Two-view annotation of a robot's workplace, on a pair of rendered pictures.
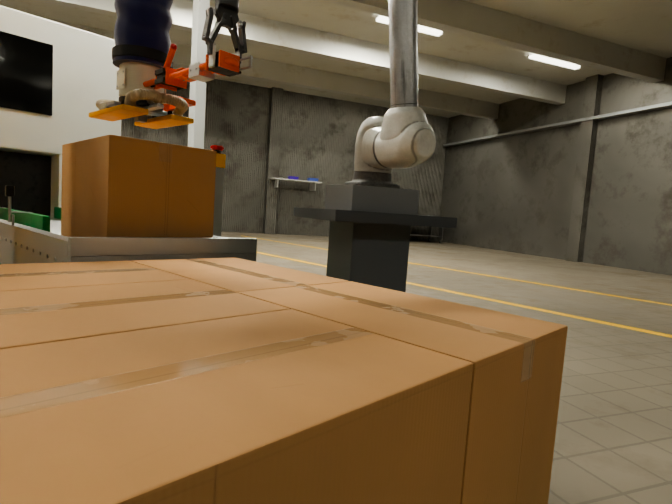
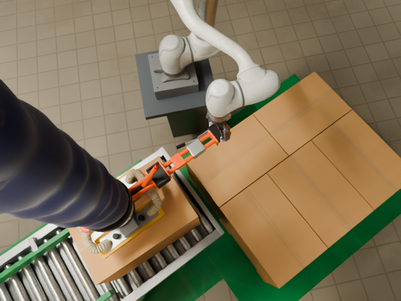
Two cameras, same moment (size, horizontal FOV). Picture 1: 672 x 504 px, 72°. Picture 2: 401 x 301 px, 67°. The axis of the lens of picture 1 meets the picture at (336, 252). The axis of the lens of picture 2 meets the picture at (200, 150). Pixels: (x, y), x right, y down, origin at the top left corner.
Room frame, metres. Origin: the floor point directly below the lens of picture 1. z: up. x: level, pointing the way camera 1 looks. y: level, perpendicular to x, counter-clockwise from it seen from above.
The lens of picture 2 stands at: (1.48, 0.95, 2.55)
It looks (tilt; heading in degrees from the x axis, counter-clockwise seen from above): 71 degrees down; 286
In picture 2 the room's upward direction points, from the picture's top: 5 degrees counter-clockwise
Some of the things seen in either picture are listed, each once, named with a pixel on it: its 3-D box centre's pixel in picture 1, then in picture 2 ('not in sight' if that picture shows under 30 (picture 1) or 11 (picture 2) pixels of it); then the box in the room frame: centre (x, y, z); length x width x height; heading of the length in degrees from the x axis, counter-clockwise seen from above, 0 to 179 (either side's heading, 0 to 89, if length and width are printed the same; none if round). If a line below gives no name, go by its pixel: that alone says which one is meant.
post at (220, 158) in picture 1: (212, 249); not in sight; (2.43, 0.65, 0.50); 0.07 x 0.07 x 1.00; 46
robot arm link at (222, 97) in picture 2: not in sight; (222, 96); (1.52, 0.39, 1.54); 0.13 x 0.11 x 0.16; 30
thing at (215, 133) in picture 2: (222, 63); (219, 133); (1.53, 0.40, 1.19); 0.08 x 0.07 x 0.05; 47
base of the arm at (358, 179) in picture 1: (370, 180); (170, 67); (1.92, -0.12, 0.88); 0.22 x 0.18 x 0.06; 19
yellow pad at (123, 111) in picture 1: (117, 109); (129, 227); (1.87, 0.90, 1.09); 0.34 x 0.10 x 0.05; 47
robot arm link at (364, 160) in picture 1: (376, 145); (173, 52); (1.89, -0.13, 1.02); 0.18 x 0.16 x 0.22; 30
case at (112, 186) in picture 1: (135, 196); (138, 220); (1.92, 0.85, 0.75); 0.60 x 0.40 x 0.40; 44
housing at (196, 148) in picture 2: (201, 72); (196, 149); (1.62, 0.50, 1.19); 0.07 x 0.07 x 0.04; 47
